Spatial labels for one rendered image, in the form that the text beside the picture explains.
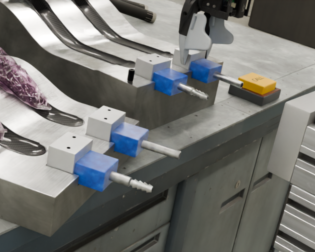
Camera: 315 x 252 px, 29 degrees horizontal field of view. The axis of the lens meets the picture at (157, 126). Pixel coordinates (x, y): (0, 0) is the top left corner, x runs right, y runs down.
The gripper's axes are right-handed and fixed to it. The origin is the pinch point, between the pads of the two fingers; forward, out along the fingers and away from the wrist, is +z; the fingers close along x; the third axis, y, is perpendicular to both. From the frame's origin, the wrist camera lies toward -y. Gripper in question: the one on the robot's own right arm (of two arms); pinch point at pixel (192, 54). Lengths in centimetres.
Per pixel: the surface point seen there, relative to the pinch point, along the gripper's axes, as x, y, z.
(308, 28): 376, -122, 76
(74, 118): -28.1, -0.6, 5.8
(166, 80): -12.9, 4.1, 1.1
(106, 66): -14.7, -7.0, 2.3
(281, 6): 376, -149, 66
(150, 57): -11.0, -1.1, -0.7
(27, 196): -46.5, 10.1, 6.7
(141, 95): -16.2, 2.2, 3.7
